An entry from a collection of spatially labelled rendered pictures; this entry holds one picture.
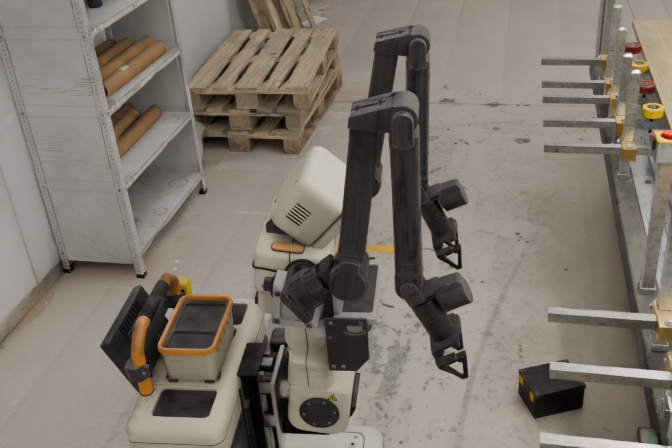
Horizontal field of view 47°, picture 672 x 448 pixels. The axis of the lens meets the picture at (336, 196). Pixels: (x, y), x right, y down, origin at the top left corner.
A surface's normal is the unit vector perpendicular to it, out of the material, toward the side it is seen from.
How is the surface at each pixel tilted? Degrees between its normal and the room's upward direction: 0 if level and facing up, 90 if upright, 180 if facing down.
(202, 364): 92
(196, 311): 0
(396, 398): 0
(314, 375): 90
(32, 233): 90
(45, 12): 90
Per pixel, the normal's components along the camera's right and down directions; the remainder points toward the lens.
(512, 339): -0.07, -0.87
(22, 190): 0.97, 0.04
